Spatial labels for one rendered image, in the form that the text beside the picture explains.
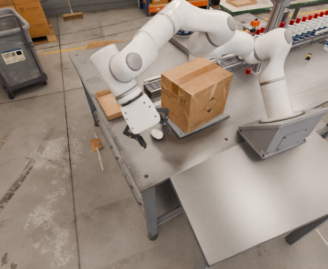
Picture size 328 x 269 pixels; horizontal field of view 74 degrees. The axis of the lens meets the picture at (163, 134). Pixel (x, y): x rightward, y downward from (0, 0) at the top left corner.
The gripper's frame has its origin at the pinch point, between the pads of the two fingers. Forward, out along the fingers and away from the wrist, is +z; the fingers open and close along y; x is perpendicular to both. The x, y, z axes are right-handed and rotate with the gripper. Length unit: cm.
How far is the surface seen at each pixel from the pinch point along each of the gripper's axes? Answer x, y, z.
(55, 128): 161, -132, -5
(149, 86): 82, -5, -5
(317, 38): 150, 142, 41
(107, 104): 72, -33, -9
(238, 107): 69, 41, 32
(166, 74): 50, 10, -10
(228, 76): 48, 38, 6
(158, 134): 43.6, -8.3, 14.8
